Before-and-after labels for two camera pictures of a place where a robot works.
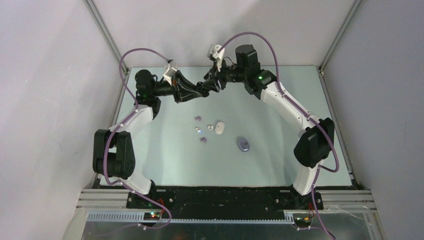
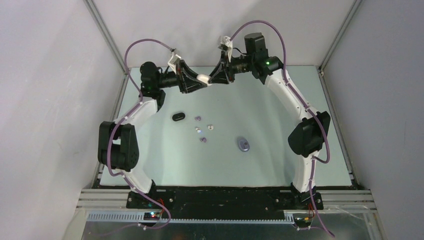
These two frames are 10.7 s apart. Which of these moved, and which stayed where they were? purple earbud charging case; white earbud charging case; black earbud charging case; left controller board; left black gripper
Moved: left black gripper; black earbud charging case; white earbud charging case
Stayed: purple earbud charging case; left controller board
